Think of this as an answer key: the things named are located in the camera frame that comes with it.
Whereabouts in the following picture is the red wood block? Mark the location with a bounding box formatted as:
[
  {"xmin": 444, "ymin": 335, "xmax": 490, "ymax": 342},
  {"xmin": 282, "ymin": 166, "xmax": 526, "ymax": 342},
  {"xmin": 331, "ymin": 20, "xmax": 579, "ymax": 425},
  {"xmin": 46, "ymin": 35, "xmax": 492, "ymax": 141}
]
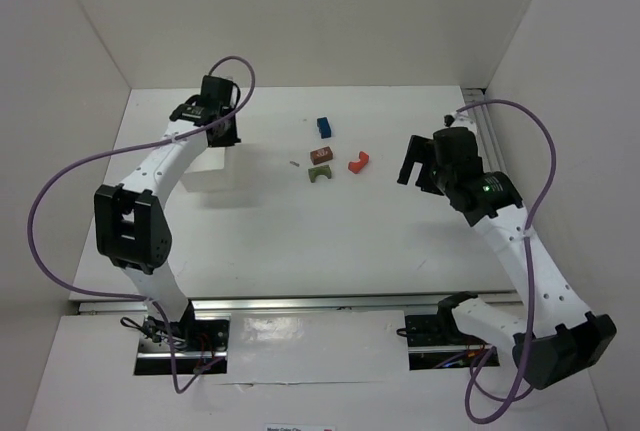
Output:
[{"xmin": 348, "ymin": 151, "xmax": 370, "ymax": 174}]

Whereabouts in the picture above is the brown wood block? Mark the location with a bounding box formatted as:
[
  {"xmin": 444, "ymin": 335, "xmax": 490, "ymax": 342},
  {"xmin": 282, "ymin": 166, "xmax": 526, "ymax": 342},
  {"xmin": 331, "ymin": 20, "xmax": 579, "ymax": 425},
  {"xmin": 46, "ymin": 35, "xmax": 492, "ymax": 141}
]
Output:
[{"xmin": 310, "ymin": 146, "xmax": 334, "ymax": 165}]

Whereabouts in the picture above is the blue wood block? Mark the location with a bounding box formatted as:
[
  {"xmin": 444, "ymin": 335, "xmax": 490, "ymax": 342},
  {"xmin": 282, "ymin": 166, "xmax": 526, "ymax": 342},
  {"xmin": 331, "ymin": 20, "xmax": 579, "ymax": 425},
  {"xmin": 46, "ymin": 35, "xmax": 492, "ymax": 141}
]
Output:
[{"xmin": 316, "ymin": 117, "xmax": 332, "ymax": 139}]

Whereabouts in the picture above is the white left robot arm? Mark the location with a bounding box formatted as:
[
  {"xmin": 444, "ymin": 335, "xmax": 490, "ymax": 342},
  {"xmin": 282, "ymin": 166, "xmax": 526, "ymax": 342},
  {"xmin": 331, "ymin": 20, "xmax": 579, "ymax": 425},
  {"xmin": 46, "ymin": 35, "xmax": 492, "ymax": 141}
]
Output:
[{"xmin": 94, "ymin": 76, "xmax": 240, "ymax": 344}]

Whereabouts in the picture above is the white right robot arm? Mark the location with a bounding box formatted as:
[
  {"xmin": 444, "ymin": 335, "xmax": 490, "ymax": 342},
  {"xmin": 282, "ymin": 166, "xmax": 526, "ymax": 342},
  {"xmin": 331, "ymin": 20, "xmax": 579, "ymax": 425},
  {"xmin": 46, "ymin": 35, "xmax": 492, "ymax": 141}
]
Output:
[{"xmin": 398, "ymin": 124, "xmax": 617, "ymax": 390}]

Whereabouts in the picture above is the green arch wood block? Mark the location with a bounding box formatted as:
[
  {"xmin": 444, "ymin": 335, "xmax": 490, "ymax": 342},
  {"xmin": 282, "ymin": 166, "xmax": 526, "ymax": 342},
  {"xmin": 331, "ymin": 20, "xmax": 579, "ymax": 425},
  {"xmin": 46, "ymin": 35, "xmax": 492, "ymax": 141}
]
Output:
[{"xmin": 307, "ymin": 164, "xmax": 333, "ymax": 183}]

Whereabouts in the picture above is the white paper label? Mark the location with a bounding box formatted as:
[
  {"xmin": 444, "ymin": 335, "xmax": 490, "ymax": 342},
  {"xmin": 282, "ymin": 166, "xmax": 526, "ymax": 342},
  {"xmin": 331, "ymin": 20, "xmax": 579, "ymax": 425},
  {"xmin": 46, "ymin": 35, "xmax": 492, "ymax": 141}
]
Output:
[{"xmin": 263, "ymin": 423, "xmax": 336, "ymax": 431}]

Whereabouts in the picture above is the aluminium side rail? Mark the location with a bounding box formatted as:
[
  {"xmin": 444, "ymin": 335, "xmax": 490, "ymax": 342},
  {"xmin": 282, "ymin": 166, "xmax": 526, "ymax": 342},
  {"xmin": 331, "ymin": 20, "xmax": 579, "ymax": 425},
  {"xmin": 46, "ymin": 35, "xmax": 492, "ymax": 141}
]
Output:
[{"xmin": 461, "ymin": 88, "xmax": 502, "ymax": 171}]

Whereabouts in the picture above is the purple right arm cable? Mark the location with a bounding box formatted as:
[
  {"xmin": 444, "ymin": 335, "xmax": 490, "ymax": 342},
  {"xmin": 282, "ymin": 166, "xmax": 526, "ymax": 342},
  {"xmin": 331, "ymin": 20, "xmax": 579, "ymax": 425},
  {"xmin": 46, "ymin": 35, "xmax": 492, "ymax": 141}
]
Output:
[{"xmin": 452, "ymin": 99, "xmax": 557, "ymax": 425}]

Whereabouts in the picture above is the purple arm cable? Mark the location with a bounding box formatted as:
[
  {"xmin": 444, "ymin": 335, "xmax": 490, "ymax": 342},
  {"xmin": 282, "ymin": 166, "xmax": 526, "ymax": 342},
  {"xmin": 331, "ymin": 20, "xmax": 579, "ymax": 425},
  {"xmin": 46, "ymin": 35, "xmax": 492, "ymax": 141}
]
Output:
[
  {"xmin": 28, "ymin": 55, "xmax": 259, "ymax": 395},
  {"xmin": 452, "ymin": 99, "xmax": 557, "ymax": 425}
]

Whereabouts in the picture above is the aluminium front rail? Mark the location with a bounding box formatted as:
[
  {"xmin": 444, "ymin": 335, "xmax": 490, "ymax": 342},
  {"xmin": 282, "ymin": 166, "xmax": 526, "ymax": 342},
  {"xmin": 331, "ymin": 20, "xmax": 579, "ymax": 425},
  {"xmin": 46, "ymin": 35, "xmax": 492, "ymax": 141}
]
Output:
[{"xmin": 79, "ymin": 292, "xmax": 521, "ymax": 314}]

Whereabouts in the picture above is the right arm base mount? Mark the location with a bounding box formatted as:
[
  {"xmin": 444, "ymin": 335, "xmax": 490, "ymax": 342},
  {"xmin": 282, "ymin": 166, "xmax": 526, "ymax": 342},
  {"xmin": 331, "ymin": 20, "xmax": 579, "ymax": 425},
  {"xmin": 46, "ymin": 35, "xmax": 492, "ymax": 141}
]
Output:
[{"xmin": 396, "ymin": 314, "xmax": 489, "ymax": 371}]

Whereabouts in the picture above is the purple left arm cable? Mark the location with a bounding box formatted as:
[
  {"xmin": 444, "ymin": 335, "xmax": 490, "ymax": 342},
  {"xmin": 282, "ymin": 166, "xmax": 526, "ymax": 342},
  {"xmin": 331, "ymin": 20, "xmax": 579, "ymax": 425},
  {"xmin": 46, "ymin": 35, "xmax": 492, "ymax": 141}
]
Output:
[{"xmin": 28, "ymin": 55, "xmax": 259, "ymax": 395}]

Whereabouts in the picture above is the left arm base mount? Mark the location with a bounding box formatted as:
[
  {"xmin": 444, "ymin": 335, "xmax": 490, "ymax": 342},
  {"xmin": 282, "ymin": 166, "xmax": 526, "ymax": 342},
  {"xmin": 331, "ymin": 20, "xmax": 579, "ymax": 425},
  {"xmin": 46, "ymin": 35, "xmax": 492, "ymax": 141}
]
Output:
[{"xmin": 120, "ymin": 317, "xmax": 230, "ymax": 376}]

